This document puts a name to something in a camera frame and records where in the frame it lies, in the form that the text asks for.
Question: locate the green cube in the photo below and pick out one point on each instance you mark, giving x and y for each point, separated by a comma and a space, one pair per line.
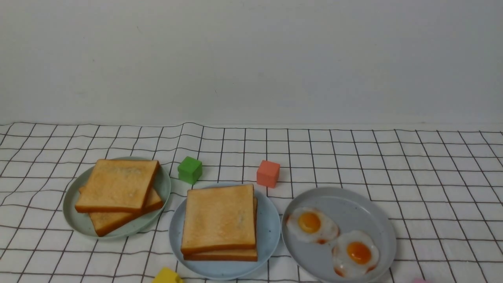
190, 170

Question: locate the light blue plate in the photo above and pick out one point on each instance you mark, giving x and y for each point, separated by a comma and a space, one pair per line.
268, 232

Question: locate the white black-grid tablecloth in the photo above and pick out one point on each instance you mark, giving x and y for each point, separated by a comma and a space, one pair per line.
441, 189

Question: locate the fried egg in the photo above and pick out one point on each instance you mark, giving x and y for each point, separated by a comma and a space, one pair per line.
310, 225
354, 254

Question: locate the left fried egg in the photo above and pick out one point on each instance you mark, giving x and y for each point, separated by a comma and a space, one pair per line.
310, 225

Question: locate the right fried egg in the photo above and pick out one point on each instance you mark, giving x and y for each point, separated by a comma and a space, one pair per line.
354, 254

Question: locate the toast slice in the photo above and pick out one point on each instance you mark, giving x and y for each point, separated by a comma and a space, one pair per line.
219, 219
117, 186
232, 255
106, 222

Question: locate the yellow block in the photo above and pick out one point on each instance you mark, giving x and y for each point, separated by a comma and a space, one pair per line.
166, 275

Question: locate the green plate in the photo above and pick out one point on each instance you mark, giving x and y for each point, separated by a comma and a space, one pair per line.
81, 222

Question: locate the orange cube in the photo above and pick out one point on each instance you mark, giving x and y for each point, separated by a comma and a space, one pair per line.
268, 174

